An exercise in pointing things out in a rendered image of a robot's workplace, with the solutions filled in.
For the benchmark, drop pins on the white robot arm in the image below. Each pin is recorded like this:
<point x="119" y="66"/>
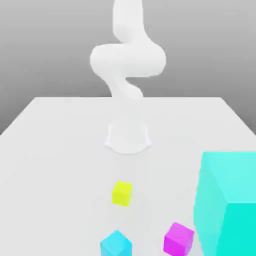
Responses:
<point x="128" y="60"/>

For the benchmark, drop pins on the small yellow cube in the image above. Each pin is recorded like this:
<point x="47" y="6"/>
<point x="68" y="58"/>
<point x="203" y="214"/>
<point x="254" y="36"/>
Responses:
<point x="122" y="194"/>

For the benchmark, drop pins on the small light blue cube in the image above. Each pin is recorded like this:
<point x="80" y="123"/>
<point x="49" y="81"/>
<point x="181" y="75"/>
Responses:
<point x="116" y="245"/>

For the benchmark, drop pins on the small magenta cube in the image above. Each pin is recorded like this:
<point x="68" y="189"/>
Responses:
<point x="178" y="240"/>

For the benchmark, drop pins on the large turquoise box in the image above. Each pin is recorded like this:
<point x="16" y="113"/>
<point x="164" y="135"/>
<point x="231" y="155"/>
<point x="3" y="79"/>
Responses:
<point x="230" y="200"/>

